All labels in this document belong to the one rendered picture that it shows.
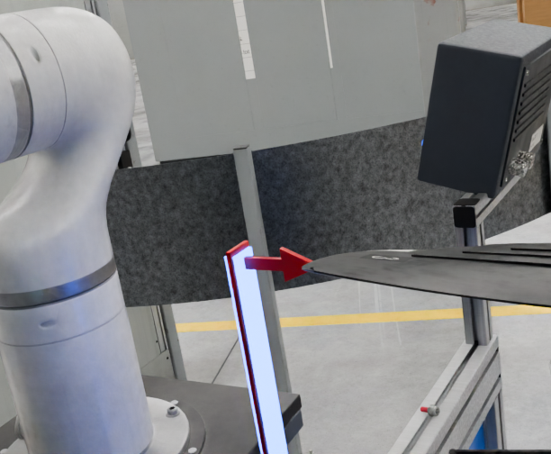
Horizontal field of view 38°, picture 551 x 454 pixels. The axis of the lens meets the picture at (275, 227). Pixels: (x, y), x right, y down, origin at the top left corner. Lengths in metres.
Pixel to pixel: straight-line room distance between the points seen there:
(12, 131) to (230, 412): 0.37
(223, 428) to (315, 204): 1.39
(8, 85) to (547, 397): 2.25
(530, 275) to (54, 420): 0.47
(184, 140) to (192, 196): 4.73
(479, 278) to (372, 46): 6.00
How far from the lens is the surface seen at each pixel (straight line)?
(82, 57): 0.71
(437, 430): 0.94
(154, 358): 2.78
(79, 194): 0.71
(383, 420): 2.62
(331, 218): 2.18
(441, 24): 4.63
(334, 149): 2.14
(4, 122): 0.67
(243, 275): 0.55
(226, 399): 0.88
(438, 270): 0.43
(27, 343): 0.73
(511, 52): 1.05
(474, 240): 1.05
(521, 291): 0.41
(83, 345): 0.73
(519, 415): 2.60
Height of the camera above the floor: 1.36
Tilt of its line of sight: 17 degrees down
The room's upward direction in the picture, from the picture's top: 9 degrees counter-clockwise
